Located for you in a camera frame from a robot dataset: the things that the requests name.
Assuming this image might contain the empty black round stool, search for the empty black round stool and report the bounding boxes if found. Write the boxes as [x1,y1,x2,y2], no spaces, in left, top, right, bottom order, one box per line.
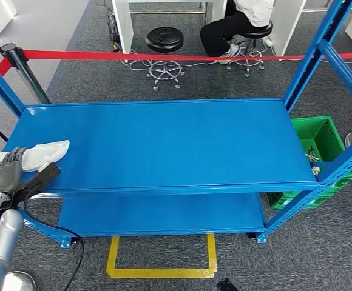
[145,26,186,91]

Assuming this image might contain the person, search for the person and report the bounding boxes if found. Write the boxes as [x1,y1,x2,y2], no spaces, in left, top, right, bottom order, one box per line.
[199,0,276,65]

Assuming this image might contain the blue metal shelf rack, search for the blue metal shelf rack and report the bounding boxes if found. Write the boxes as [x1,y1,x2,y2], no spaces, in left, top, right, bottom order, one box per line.
[0,0,352,249]

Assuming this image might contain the green crate with cables inside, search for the green crate with cables inside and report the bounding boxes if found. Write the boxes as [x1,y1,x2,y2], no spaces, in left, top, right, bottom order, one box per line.
[289,116,352,190]

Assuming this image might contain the white curved plastic part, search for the white curved plastic part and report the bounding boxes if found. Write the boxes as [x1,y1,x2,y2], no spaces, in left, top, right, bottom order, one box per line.
[0,140,70,173]

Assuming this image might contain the white floor cables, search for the white floor cables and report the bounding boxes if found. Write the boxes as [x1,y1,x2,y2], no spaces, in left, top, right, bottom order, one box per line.
[119,48,352,72]

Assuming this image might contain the green plastic crate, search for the green plastic crate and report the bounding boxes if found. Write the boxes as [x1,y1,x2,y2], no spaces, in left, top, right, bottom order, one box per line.
[267,176,352,211]

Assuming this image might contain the plain white desk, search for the plain white desk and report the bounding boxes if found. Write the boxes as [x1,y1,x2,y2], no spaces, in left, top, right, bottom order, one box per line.
[268,0,307,58]

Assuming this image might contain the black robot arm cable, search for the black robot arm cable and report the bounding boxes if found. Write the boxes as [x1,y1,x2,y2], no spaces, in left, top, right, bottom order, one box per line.
[24,187,85,291]

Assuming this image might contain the chrome stanchion post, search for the chrome stanchion post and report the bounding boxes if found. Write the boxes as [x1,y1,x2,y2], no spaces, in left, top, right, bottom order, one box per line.
[0,42,51,105]

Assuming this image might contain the white cable bundle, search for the white cable bundle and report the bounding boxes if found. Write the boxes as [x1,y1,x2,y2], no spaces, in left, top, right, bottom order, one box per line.
[304,146,321,176]

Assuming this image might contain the small black object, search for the small black object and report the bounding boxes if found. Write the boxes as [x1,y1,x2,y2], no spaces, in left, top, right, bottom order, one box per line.
[216,277,239,291]

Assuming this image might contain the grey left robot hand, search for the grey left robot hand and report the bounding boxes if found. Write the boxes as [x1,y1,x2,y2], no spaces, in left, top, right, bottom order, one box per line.
[0,147,28,197]

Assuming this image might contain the black stool under person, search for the black stool under person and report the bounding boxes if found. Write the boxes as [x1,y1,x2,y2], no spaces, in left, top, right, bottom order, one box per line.
[226,21,274,78]

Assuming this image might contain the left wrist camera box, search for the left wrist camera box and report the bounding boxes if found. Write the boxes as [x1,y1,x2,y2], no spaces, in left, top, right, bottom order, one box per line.
[11,162,63,202]

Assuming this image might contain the black power strip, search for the black power strip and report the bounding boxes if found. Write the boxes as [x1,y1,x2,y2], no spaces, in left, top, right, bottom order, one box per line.
[107,10,121,44]

